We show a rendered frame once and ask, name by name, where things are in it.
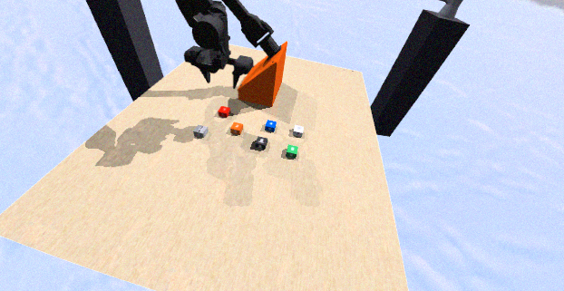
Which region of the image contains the green block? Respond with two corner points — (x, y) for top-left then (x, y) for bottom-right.
(286, 144), (298, 158)

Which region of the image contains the blue block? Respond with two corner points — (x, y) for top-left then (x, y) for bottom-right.
(265, 120), (277, 131)

